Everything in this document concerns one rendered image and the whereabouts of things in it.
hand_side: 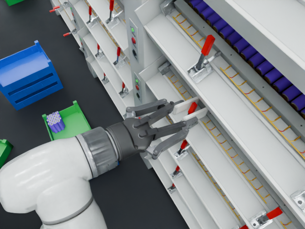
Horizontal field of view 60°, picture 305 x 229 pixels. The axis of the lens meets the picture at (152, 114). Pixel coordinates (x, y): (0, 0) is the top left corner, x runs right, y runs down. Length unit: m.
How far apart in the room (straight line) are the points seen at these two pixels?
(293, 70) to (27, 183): 0.42
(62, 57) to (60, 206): 1.51
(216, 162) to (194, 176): 0.20
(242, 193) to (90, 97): 1.22
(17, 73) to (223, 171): 1.34
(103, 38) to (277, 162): 0.89
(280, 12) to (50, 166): 0.40
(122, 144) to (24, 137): 1.17
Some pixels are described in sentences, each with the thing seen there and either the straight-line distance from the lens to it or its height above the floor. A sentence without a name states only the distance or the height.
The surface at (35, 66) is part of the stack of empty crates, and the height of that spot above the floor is 0.16.
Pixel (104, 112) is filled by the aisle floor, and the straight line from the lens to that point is 1.58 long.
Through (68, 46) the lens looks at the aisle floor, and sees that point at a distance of 1.99.
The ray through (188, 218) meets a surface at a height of 0.15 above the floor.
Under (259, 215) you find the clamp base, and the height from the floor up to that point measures 0.76.
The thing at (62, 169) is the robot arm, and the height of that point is 0.89.
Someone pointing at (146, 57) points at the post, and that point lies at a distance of 0.69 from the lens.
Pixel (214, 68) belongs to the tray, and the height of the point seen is 0.95.
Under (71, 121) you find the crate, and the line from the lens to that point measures 1.57.
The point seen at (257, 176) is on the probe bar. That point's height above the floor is 0.78.
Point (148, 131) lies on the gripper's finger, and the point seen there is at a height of 0.84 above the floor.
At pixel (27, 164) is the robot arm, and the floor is 0.90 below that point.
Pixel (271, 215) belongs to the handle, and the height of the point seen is 0.81.
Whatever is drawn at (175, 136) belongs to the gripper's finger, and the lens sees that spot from 0.56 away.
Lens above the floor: 1.33
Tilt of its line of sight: 59 degrees down
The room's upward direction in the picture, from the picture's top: straight up
